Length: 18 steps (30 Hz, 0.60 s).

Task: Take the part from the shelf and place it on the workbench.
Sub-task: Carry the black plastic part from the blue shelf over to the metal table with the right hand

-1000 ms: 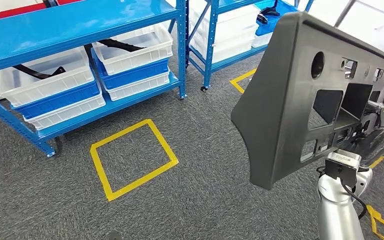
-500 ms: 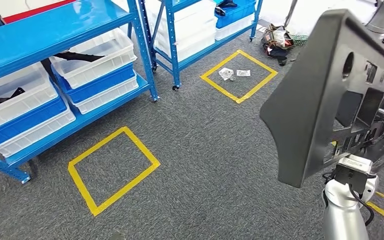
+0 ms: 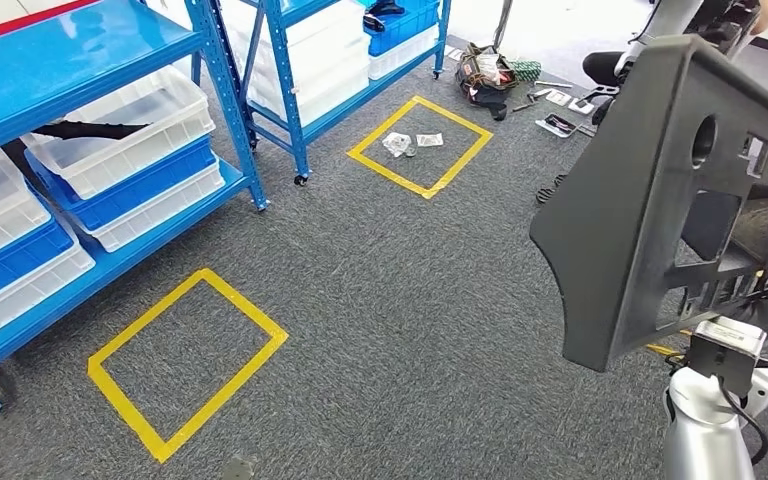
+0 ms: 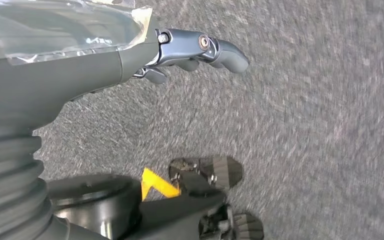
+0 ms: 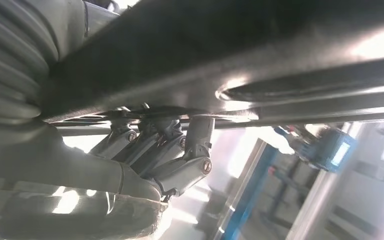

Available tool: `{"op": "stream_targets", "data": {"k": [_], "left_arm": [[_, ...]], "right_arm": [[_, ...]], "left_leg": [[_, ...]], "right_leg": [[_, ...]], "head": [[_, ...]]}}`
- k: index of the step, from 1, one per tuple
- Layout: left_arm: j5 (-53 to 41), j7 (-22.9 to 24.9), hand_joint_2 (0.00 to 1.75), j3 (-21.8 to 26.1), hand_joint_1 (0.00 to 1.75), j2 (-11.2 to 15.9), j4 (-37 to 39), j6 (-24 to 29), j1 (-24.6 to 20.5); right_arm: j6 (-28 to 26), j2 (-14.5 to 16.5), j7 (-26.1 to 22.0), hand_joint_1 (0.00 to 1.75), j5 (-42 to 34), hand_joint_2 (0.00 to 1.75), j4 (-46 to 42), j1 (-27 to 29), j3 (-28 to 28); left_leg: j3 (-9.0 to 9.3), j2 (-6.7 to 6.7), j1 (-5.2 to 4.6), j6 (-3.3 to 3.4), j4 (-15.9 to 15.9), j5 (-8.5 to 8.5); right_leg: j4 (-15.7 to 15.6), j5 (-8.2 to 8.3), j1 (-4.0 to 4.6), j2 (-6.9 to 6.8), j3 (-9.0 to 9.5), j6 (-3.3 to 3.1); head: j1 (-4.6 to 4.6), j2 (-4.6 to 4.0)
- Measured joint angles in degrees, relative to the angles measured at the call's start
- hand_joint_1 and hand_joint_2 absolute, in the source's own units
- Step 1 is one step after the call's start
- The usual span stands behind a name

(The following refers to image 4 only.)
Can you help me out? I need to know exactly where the yellow tape floor square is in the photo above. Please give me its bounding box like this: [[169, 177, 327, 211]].
[[141, 167, 182, 202]]

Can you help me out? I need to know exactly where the black robot foot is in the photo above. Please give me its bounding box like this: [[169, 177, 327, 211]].
[[198, 205, 265, 240], [168, 155, 244, 200]]

